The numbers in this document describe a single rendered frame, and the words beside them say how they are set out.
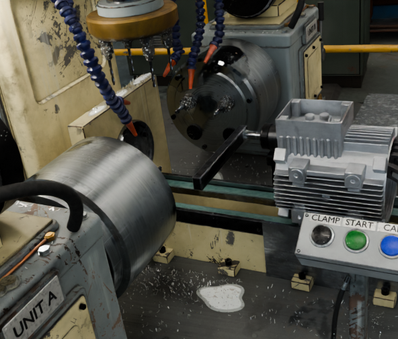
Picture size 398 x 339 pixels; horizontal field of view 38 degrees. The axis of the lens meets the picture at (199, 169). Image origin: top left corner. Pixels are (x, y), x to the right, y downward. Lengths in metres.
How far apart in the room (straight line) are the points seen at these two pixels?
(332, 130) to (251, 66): 0.43
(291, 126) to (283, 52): 0.51
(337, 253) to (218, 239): 0.42
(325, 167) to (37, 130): 0.58
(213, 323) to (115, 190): 0.35
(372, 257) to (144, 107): 0.69
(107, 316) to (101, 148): 0.29
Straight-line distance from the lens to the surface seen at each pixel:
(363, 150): 1.07
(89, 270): 0.84
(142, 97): 1.35
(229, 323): 1.14
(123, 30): 1.11
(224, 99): 1.38
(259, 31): 1.59
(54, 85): 1.30
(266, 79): 1.45
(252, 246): 1.22
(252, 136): 1.32
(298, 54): 1.63
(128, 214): 0.94
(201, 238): 1.27
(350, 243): 0.87
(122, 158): 1.00
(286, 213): 1.14
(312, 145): 1.08
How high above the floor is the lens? 1.57
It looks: 28 degrees down
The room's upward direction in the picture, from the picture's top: 8 degrees counter-clockwise
